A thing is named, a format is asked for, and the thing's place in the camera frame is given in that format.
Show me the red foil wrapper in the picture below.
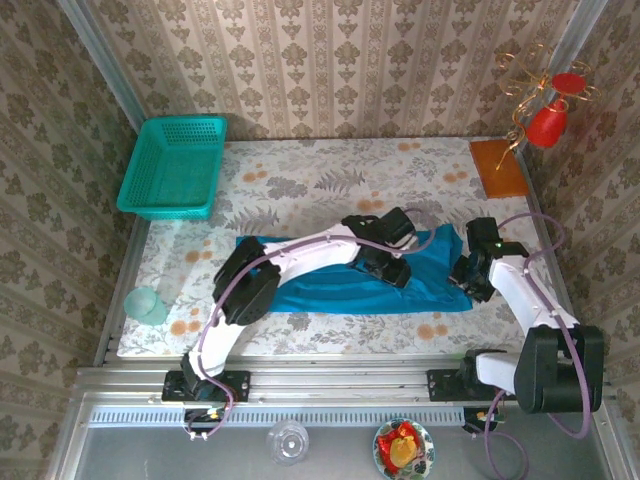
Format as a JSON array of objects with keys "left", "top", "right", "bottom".
[{"left": 376, "top": 421, "right": 422, "bottom": 474}]

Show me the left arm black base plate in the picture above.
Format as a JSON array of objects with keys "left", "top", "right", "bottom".
[{"left": 161, "top": 369, "right": 251, "bottom": 404}]

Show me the grey slotted cable duct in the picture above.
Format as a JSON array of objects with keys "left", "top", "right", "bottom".
[{"left": 88, "top": 405, "right": 466, "bottom": 427}]

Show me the aluminium rail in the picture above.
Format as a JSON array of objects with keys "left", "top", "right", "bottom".
[{"left": 73, "top": 355, "right": 617, "bottom": 405}]

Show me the red goblet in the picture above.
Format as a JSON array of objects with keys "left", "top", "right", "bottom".
[{"left": 523, "top": 73, "right": 589, "bottom": 152}]

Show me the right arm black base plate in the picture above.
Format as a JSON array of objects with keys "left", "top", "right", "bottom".
[{"left": 426, "top": 368, "right": 520, "bottom": 403}]

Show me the aluminium corner post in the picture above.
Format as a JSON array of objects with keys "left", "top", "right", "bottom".
[
  {"left": 544, "top": 0, "right": 610, "bottom": 76},
  {"left": 55, "top": 0, "right": 147, "bottom": 130}
]

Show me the translucent green round disc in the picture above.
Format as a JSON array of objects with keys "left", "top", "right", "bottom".
[{"left": 144, "top": 297, "right": 169, "bottom": 326}]

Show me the translucent green cup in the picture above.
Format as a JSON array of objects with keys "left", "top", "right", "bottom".
[{"left": 123, "top": 287, "right": 160, "bottom": 325}]

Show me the orange wooden base board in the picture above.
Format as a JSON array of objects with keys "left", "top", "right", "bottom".
[{"left": 468, "top": 139, "right": 530, "bottom": 200}]

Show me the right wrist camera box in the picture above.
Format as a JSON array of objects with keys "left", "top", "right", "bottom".
[{"left": 464, "top": 216, "right": 501, "bottom": 252}]

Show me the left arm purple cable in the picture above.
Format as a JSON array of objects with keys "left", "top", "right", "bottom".
[{"left": 185, "top": 208, "right": 441, "bottom": 442}]

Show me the leaf patterned plate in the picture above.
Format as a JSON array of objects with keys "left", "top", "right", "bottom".
[{"left": 372, "top": 417, "right": 436, "bottom": 480}]

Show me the gold wire stand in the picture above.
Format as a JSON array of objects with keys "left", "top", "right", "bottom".
[{"left": 494, "top": 42, "right": 603, "bottom": 171}]

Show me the clear plastic cup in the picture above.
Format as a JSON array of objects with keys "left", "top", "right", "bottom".
[{"left": 266, "top": 419, "right": 310, "bottom": 467}]

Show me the floral tablecloth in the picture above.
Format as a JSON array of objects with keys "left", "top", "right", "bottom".
[{"left": 117, "top": 138, "right": 575, "bottom": 357}]

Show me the blue t-shirt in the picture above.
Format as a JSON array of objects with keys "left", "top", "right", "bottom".
[{"left": 234, "top": 223, "right": 474, "bottom": 316}]

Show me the teal plastic basket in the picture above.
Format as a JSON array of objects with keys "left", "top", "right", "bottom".
[{"left": 116, "top": 115, "right": 229, "bottom": 221}]

